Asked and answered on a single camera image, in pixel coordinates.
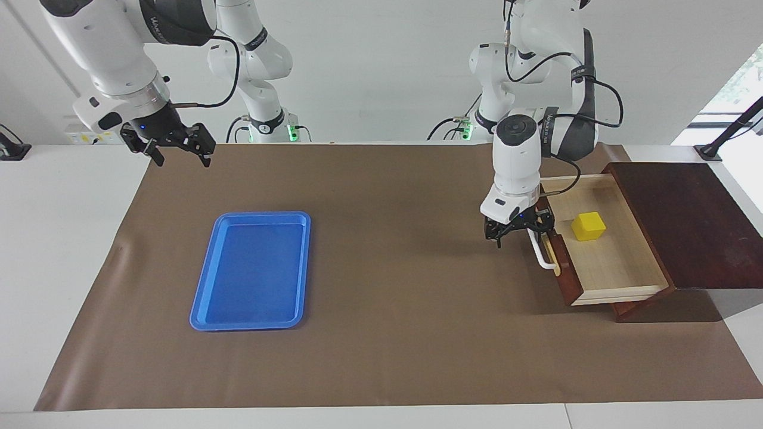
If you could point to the white wall outlet box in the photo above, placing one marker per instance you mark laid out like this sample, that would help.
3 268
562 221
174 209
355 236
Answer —
80 138

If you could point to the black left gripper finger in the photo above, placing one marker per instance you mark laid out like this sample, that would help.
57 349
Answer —
493 231
545 220

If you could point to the yellow cube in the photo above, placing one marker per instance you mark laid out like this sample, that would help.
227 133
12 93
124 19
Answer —
589 227

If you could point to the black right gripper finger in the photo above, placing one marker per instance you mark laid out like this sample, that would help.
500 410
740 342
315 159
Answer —
139 142
202 142

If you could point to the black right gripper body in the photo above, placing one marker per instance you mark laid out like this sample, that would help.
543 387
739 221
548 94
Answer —
161 125

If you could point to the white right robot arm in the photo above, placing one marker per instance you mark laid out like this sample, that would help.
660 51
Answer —
107 50

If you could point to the blue plastic tray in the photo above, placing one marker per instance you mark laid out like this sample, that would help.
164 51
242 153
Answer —
250 274

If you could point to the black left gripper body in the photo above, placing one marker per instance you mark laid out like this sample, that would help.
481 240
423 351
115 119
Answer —
517 223

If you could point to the bright window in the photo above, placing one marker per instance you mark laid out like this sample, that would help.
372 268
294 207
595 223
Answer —
745 77

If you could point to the dark wooden cabinet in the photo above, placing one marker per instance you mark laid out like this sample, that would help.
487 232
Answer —
703 232

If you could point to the brown table mat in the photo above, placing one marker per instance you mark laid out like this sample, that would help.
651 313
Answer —
357 310

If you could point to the black clamp mount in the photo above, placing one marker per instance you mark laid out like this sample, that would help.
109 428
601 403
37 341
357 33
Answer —
15 152

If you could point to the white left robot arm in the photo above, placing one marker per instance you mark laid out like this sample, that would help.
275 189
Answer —
517 161

